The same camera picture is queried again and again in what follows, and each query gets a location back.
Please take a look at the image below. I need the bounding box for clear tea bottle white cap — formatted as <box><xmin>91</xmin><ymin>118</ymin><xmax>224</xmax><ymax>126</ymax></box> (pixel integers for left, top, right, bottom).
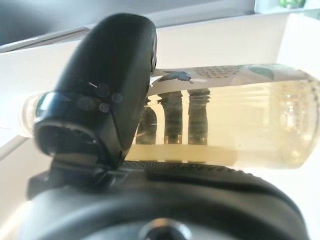
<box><xmin>18</xmin><ymin>63</ymin><xmax>320</xmax><ymax>171</ymax></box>

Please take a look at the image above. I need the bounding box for green drink can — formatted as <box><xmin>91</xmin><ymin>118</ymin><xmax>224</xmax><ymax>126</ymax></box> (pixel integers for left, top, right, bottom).
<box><xmin>278</xmin><ymin>0</ymin><xmax>306</xmax><ymax>9</ymax></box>

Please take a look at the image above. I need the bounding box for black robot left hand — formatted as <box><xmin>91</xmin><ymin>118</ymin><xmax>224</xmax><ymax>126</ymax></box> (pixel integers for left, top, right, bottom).
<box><xmin>17</xmin><ymin>13</ymin><xmax>307</xmax><ymax>240</ymax></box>

